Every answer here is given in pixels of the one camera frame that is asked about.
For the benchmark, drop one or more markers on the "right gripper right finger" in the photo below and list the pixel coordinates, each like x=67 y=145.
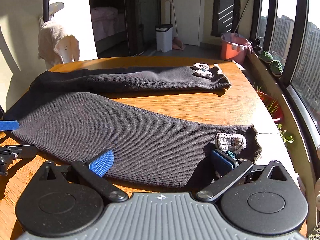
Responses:
x=231 y=171

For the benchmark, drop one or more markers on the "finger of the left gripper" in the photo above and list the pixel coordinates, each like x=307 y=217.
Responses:
x=13 y=152
x=8 y=125

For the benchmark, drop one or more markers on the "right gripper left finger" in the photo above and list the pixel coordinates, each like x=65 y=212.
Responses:
x=91 y=173

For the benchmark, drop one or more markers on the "dark grey knitted garment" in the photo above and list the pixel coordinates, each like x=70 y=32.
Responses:
x=69 y=116

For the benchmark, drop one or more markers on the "leafy green plant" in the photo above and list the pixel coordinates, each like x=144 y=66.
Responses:
x=286 y=136

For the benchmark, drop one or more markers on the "red pot with grass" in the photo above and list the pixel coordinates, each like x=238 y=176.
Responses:
x=272 y=106

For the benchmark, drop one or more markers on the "green slipper near window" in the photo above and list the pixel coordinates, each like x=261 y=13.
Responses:
x=266 y=57

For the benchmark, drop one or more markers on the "orange bucket with cloths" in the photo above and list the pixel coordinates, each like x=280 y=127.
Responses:
x=235 y=47

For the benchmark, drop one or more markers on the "pink dustpan with broom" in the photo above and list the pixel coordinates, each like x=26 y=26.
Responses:
x=177 y=43

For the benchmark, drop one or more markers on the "pink bed in room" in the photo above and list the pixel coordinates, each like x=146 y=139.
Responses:
x=106 y=21

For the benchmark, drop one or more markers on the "white plastic trash bin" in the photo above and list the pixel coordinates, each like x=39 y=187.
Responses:
x=164 y=37

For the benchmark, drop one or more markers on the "black white vacuum handle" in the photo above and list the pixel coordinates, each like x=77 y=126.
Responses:
x=45 y=9

